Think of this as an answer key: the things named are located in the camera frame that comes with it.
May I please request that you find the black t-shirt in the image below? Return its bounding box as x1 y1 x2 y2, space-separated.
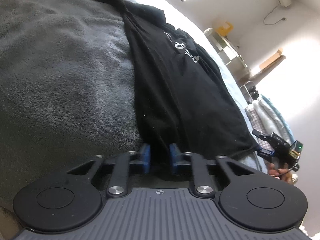
96 0 258 160

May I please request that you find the folded clothes stack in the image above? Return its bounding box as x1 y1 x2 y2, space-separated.
245 95 295 145

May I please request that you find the person right hand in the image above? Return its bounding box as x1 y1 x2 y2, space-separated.
267 163 298 185

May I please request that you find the cardboard sheet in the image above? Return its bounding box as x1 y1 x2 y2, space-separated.
251 48 286 79

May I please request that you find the white low cabinet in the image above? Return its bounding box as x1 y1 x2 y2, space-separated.
204 28 251 86

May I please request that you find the grey bed blanket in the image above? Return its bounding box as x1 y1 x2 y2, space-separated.
1 0 141 210

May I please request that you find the yellow box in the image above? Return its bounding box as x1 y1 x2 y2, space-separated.
215 21 233 36

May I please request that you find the wall cable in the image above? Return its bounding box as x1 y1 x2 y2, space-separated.
262 3 287 26

